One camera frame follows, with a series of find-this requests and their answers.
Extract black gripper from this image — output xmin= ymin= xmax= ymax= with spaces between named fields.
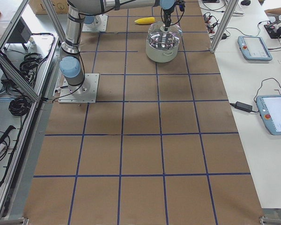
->
xmin=161 ymin=0 xmax=185 ymax=31

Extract yellow corn cob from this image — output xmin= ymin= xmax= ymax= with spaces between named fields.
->
xmin=134 ymin=17 xmax=155 ymax=25

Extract glass pot lid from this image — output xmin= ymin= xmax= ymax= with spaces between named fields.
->
xmin=147 ymin=21 xmax=183 ymax=50

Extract pale green electric pot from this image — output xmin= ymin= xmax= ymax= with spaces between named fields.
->
xmin=146 ymin=34 xmax=180 ymax=63

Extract far teach pendant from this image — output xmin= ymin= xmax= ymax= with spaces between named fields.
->
xmin=237 ymin=36 xmax=272 ymax=61

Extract teach pendant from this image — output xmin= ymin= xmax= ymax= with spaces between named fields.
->
xmin=256 ymin=95 xmax=281 ymax=135
xmin=237 ymin=36 xmax=272 ymax=61

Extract cardboard box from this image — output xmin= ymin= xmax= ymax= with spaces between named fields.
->
xmin=29 ymin=0 xmax=70 ymax=15

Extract black power adapter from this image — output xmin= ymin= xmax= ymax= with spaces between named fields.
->
xmin=235 ymin=101 xmax=252 ymax=113

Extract near teach pendant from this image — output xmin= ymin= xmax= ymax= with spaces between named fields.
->
xmin=256 ymin=95 xmax=281 ymax=135

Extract aluminium frame post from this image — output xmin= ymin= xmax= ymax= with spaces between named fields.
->
xmin=210 ymin=0 xmax=238 ymax=53

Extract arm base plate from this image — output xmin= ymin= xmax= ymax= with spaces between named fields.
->
xmin=82 ymin=15 xmax=108 ymax=33
xmin=58 ymin=74 xmax=99 ymax=104

